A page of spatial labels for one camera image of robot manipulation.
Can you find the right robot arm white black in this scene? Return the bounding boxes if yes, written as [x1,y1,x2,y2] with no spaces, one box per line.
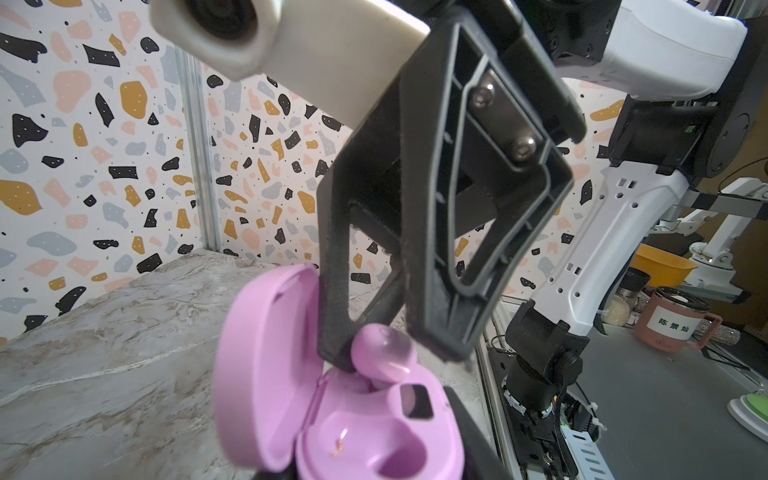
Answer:
[317,1,767,411]

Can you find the pink earbud case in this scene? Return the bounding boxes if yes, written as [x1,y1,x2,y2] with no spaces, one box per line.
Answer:
[212,265,464,479]

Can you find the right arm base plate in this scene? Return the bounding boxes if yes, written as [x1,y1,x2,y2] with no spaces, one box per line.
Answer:
[497,299,601,480]

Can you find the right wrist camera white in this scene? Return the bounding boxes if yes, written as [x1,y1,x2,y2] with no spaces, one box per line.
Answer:
[149,1,430,128]

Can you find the yellow bowl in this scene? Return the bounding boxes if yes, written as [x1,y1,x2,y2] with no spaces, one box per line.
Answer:
[630,244,697,288]

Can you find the pink mug with label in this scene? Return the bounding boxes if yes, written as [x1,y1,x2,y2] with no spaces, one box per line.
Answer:
[633,286,723,354]

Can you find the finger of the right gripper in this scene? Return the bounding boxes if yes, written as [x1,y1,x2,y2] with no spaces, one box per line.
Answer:
[317,107,405,369]
[399,20,572,362]

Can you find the green white round pad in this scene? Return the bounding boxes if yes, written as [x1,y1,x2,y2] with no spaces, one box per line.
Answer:
[727,393,768,442]

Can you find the right aluminium corner post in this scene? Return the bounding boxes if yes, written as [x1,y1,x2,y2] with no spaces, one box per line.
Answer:
[177,49,223,253]

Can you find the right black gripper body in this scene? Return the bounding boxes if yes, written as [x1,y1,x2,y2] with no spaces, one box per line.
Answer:
[394,1,621,144]

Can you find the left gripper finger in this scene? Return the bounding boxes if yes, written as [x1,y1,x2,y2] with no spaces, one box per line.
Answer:
[443,387,513,480]

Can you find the pink earbud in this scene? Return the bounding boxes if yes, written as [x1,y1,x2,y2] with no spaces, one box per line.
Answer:
[350,324,418,385]

